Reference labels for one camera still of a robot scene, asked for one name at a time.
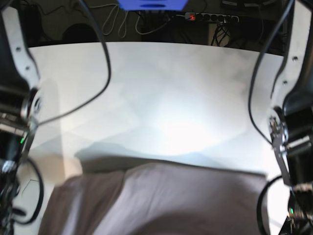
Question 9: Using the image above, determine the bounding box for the mauve t-shirt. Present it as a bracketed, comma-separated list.
[39, 163, 266, 235]

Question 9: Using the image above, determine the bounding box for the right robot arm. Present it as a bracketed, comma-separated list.
[0, 0, 44, 235]

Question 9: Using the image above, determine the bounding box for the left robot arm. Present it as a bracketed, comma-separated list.
[268, 0, 313, 235]

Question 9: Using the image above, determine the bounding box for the power strip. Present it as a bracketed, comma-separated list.
[184, 12, 240, 24]

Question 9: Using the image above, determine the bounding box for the blue box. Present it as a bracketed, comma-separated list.
[118, 0, 188, 11]

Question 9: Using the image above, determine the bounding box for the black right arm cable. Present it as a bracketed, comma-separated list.
[14, 0, 112, 225]

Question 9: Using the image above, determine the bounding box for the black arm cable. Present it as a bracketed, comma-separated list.
[14, 0, 112, 225]
[248, 0, 295, 235]

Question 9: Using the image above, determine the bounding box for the grey looped cable on floor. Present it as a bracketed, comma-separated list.
[39, 0, 172, 37]

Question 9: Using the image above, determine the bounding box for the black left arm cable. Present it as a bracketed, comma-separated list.
[248, 0, 295, 235]

